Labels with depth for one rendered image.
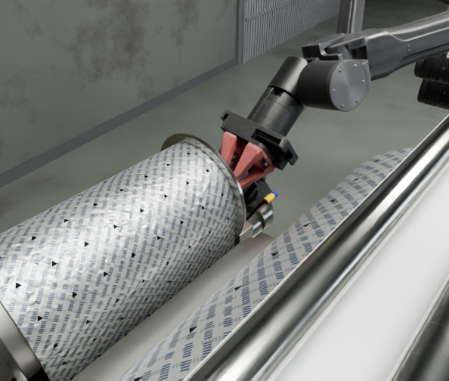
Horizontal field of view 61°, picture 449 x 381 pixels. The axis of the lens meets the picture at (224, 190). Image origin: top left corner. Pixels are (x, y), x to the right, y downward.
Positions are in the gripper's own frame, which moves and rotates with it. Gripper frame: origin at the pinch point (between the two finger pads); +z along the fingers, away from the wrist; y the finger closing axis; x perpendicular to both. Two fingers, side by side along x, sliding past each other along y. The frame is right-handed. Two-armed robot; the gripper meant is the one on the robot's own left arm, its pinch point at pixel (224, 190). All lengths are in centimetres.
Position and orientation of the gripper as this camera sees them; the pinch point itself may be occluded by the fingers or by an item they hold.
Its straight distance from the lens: 50.7
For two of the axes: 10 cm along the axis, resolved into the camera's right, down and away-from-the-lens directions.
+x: -3.9, -3.1, -8.7
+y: -7.4, -4.6, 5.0
